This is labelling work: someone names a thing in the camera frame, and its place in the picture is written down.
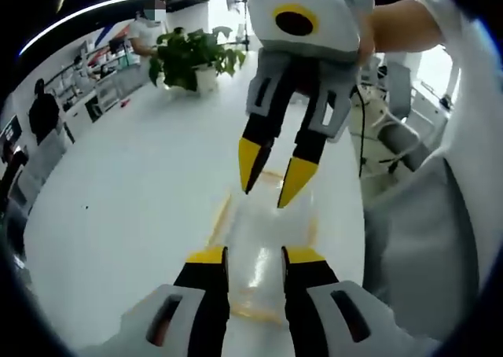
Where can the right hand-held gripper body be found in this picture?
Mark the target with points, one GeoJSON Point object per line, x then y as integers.
{"type": "Point", "coordinates": [334, 15]}

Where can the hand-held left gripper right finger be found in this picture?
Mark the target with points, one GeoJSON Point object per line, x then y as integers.
{"type": "Point", "coordinates": [310, 294]}

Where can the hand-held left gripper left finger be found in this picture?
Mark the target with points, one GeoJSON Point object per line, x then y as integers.
{"type": "Point", "coordinates": [204, 294]}

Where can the clear plastic bag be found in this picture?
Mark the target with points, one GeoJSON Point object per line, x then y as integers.
{"type": "Point", "coordinates": [267, 231]}

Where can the grey worn chest device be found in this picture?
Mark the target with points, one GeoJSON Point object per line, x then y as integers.
{"type": "Point", "coordinates": [399, 144]}

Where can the black tripod stand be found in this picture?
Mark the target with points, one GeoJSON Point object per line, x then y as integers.
{"type": "Point", "coordinates": [241, 19]}

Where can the green potted plant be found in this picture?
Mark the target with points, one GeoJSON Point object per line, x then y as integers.
{"type": "Point", "coordinates": [188, 58]}

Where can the small red object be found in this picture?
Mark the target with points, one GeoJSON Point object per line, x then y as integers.
{"type": "Point", "coordinates": [124, 103]}

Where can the person in white shirt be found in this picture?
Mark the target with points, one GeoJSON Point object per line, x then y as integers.
{"type": "Point", "coordinates": [452, 215]}

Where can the white counter with shelves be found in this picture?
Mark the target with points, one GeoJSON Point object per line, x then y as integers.
{"type": "Point", "coordinates": [90, 89]}

